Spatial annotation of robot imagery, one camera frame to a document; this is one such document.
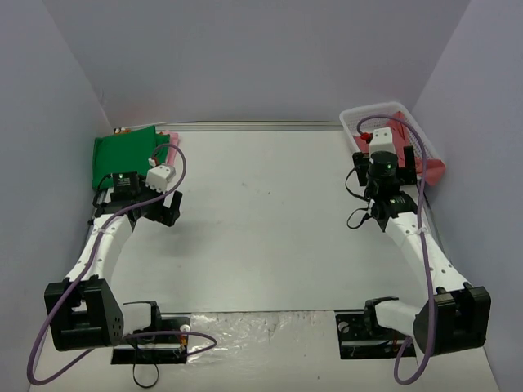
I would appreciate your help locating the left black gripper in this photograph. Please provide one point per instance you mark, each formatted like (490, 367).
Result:
(171, 208)

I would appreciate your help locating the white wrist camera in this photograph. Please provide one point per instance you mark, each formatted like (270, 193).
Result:
(382, 140)
(159, 178)

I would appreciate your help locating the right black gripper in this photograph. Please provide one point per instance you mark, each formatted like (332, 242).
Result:
(409, 164)

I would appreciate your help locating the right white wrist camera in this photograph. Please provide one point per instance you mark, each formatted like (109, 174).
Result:
(382, 140)

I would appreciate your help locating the green folded t shirt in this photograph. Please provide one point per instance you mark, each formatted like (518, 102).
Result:
(124, 152)

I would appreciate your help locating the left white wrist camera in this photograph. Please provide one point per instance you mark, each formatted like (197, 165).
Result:
(159, 178)

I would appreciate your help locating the pink folded t shirt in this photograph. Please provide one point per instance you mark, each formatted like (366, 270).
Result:
(169, 154)

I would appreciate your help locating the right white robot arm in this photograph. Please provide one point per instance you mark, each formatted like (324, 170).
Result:
(455, 316)

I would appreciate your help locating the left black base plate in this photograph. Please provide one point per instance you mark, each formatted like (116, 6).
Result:
(156, 350)

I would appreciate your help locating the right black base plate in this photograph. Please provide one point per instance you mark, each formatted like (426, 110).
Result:
(357, 342)

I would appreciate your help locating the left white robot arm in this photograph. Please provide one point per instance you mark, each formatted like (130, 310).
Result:
(85, 313)

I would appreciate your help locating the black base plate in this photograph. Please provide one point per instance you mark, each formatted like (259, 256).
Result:
(156, 350)
(357, 342)

